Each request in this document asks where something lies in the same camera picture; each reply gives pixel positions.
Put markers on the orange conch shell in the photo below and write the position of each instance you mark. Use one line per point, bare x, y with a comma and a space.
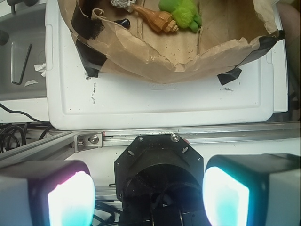
157, 20

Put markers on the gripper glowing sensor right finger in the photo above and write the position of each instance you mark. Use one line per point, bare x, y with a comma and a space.
253, 190

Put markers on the green plush animal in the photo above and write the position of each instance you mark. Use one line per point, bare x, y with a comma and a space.
184, 12

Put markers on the brown paper bag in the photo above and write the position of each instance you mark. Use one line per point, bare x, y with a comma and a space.
112, 40

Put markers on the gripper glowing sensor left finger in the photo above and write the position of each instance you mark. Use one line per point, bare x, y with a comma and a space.
46, 193

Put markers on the aluminium frame rail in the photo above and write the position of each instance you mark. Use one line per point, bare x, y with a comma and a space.
62, 144

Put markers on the crumpled white paper ball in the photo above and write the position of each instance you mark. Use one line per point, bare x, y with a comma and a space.
123, 4

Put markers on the metal corner bracket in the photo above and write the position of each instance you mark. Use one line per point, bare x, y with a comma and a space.
87, 141

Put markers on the black allen key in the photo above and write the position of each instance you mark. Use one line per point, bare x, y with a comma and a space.
19, 58

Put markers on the black octagonal mount plate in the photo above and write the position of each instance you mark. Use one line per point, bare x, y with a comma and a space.
154, 164

